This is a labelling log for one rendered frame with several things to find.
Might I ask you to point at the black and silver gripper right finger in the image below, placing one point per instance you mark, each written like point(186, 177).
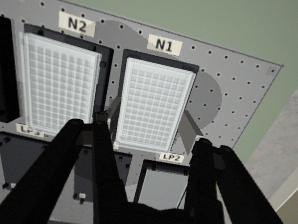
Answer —
point(243, 199)

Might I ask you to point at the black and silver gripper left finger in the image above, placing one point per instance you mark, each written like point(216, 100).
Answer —
point(33, 198)

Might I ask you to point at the grey perforated base plate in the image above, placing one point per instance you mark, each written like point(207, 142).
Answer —
point(228, 90)

